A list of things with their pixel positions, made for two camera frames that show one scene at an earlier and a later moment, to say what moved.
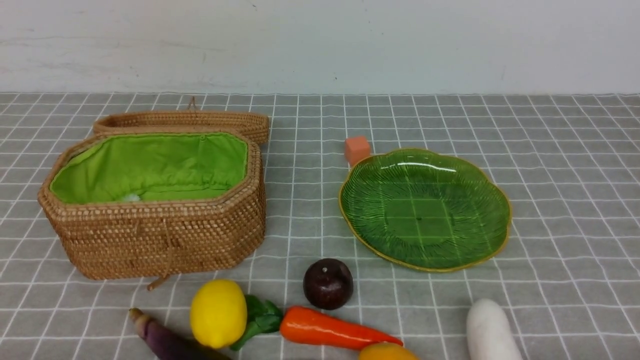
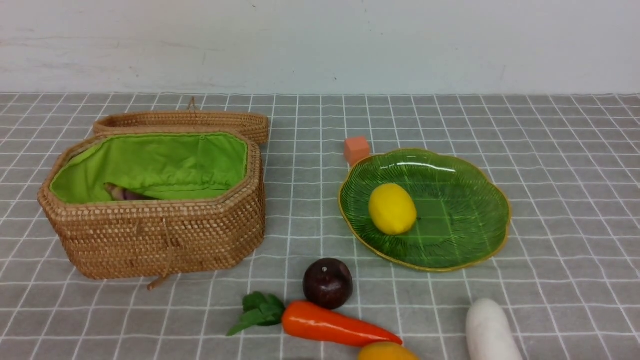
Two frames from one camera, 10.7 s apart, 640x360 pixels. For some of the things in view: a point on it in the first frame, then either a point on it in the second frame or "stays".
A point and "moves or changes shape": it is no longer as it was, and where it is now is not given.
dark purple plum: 328,284 stays
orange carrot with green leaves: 305,326 moves or changes shape
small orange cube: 356,148 stays
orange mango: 387,351 stays
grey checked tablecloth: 566,267 stays
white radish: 488,333 stays
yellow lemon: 218,313 → 392,210
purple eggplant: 164,345 → 120,194
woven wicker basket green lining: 150,169 stays
